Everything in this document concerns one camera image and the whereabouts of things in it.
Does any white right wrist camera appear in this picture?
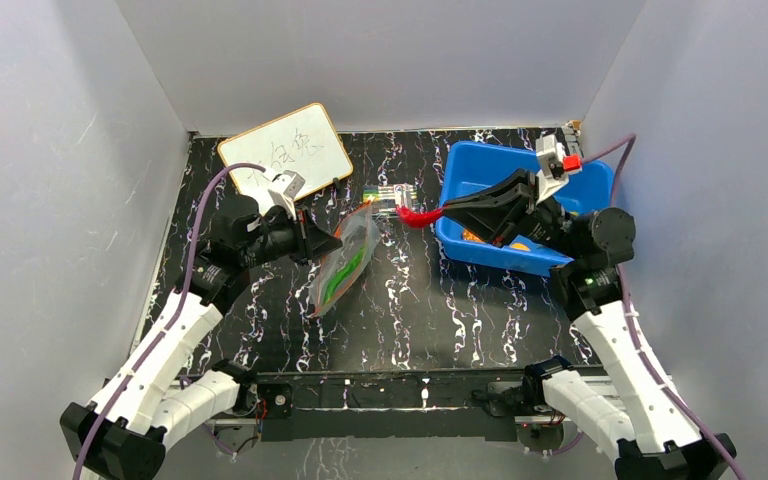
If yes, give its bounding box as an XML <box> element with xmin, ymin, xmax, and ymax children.
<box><xmin>535</xmin><ymin>134</ymin><xmax>583</xmax><ymax>204</ymax></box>

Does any green vegetable toy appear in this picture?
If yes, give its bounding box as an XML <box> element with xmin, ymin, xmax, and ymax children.
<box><xmin>321</xmin><ymin>245</ymin><xmax>367</xmax><ymax>303</ymax></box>

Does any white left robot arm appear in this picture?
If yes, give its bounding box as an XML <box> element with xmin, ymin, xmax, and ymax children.
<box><xmin>60</xmin><ymin>197</ymin><xmax>342</xmax><ymax>479</ymax></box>

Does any clear zip top bag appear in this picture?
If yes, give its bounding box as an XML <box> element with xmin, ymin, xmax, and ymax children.
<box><xmin>310</xmin><ymin>201</ymin><xmax>382</xmax><ymax>317</ymax></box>

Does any red chili pepper toy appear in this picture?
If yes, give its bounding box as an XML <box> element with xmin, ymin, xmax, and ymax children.
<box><xmin>397</xmin><ymin>206</ymin><xmax>444</xmax><ymax>229</ymax></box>

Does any yellow framed whiteboard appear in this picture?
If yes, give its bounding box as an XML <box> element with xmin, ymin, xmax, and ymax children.
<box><xmin>217</xmin><ymin>103</ymin><xmax>354</xmax><ymax>200</ymax></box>

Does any marker pen pack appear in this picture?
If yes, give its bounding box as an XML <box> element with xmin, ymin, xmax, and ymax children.
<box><xmin>363</xmin><ymin>184</ymin><xmax>418</xmax><ymax>218</ymax></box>

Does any blue plastic bin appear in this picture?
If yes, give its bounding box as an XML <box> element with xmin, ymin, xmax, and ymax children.
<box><xmin>434</xmin><ymin>140</ymin><xmax>617</xmax><ymax>278</ymax></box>

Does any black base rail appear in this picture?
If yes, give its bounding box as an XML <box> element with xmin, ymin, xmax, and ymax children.
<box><xmin>99</xmin><ymin>367</ymin><xmax>624</xmax><ymax>445</ymax></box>

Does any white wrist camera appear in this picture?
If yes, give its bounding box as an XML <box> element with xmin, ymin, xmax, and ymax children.
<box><xmin>535</xmin><ymin>134</ymin><xmax>583</xmax><ymax>204</ymax></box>
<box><xmin>258</xmin><ymin>168</ymin><xmax>306</xmax><ymax>220</ymax></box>

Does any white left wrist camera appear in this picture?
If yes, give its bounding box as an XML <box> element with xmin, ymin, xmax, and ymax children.
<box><xmin>258</xmin><ymin>168</ymin><xmax>306</xmax><ymax>220</ymax></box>

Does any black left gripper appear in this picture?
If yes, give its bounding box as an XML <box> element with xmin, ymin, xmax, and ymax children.
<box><xmin>242</xmin><ymin>203</ymin><xmax>343</xmax><ymax>268</ymax></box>

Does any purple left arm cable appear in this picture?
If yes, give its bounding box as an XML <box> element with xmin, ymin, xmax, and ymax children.
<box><xmin>72</xmin><ymin>162</ymin><xmax>269</xmax><ymax>480</ymax></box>

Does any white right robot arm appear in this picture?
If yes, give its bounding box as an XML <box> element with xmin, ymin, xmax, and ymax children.
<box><xmin>440</xmin><ymin>170</ymin><xmax>736</xmax><ymax>479</ymax></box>

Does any orange crinkled food toy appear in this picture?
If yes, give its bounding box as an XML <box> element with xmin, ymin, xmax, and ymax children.
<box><xmin>461</xmin><ymin>229</ymin><xmax>483</xmax><ymax>243</ymax></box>

